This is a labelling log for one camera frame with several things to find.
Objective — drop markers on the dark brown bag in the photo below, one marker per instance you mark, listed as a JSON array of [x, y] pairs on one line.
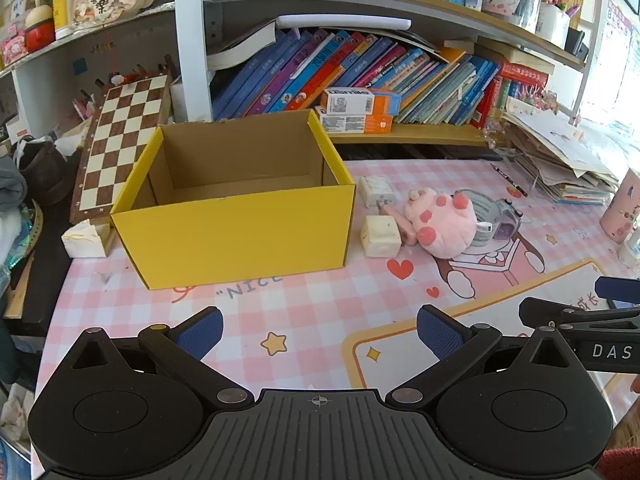
[[45, 175]]

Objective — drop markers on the pink printed desk mat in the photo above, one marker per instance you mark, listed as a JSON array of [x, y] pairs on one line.
[[300, 305]]

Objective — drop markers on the thick dark paperback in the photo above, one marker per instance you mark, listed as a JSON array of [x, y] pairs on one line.
[[240, 47]]

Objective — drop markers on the row of colourful books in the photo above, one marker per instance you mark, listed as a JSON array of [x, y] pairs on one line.
[[300, 75]]

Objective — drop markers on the clear tape roll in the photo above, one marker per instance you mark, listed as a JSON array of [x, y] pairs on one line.
[[482, 205]]

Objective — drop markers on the wall poster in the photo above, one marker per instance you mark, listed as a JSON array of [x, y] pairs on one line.
[[622, 35]]

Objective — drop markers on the dark patterned pencil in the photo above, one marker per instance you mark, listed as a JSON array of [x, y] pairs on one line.
[[510, 180]]

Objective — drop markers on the red white round jar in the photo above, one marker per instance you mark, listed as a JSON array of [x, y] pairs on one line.
[[40, 35]]

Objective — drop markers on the brown white chessboard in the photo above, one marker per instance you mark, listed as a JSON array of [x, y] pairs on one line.
[[120, 145]]

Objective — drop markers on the white cup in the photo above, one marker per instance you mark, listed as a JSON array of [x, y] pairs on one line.
[[552, 25]]

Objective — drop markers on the orange white carton blue end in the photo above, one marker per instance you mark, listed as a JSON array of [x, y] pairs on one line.
[[350, 100]]

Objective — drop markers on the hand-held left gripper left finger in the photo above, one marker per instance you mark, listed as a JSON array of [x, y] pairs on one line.
[[202, 332]]

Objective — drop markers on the white foam block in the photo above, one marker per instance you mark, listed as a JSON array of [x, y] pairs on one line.
[[380, 237]]

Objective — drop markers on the pink cup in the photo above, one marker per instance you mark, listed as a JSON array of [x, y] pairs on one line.
[[622, 210]]

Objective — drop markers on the yellow cardboard box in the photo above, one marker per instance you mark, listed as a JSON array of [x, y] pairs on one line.
[[235, 240]]

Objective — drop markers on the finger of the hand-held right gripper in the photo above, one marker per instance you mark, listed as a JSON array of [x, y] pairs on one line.
[[590, 319], [620, 290]]

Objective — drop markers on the grey cloth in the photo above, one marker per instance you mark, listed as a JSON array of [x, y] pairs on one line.
[[10, 185]]

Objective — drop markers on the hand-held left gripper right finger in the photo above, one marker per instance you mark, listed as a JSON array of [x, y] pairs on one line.
[[437, 332]]

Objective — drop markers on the pink patterned box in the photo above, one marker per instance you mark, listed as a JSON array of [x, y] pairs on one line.
[[12, 50]]

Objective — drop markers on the person's dark red garment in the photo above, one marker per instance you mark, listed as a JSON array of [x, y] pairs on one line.
[[620, 465]]

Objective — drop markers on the pile of loose papers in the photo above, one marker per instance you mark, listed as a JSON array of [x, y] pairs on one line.
[[560, 150]]

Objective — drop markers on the white frame wooden bookshelf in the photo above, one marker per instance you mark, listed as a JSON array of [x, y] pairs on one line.
[[450, 135]]

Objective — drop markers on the pink plush toy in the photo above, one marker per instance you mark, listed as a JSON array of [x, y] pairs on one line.
[[445, 230]]

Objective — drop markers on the black box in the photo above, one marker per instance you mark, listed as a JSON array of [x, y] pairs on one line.
[[575, 42]]

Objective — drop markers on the grey white side shelf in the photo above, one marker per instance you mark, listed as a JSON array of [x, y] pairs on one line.
[[60, 70]]

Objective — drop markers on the colourful bead flowers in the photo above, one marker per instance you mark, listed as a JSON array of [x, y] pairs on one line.
[[537, 97]]

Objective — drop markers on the white bottle yellow label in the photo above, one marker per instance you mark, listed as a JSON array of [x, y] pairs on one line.
[[62, 10]]

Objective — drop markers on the white charger plug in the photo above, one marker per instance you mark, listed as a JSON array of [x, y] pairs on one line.
[[377, 190]]

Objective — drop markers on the purple smartwatch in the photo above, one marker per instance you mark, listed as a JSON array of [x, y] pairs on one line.
[[506, 225]]

